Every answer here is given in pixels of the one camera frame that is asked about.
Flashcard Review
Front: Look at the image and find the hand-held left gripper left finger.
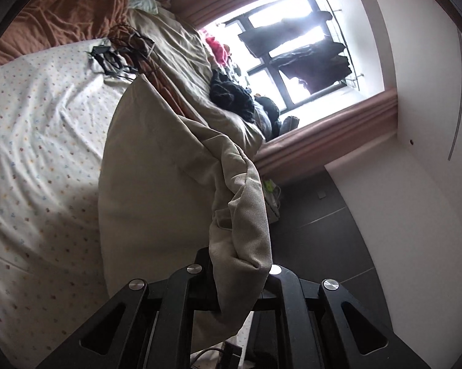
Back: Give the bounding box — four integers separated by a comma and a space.
37, 246, 220, 369

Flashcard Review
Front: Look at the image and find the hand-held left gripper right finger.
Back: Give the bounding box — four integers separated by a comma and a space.
250, 263, 433, 369

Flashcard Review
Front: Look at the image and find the large beige garment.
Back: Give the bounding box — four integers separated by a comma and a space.
98, 75, 274, 354

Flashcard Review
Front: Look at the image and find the grey clothes pile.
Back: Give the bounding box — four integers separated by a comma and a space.
254, 96, 301, 141

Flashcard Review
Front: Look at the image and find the black clothes pile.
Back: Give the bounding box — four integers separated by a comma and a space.
209, 70, 256, 124

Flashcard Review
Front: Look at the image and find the small black device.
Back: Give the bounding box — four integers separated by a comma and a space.
219, 340, 244, 369

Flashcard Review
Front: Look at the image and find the green small packet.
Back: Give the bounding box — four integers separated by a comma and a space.
263, 179, 283, 220

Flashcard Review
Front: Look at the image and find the pink curtain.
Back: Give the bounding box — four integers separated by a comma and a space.
254, 86, 398, 179

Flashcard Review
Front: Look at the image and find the flower printed bed sheet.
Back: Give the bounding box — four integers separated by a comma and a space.
0, 38, 139, 335

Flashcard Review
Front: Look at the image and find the dark hanging garment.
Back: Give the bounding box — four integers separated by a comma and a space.
239, 11, 333, 52
269, 42, 350, 95

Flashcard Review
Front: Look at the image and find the pink cloth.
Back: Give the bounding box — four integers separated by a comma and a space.
203, 34, 231, 66

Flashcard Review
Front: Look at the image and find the khaki quilt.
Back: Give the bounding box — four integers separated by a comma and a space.
125, 8, 264, 150

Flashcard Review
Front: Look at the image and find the brown blanket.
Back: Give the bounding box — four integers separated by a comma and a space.
0, 0, 201, 124

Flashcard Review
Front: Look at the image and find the window with dark frame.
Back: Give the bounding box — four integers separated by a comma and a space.
198, 0, 366, 131

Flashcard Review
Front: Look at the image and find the black cable bundle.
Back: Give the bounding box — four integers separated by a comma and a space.
85, 25, 156, 83

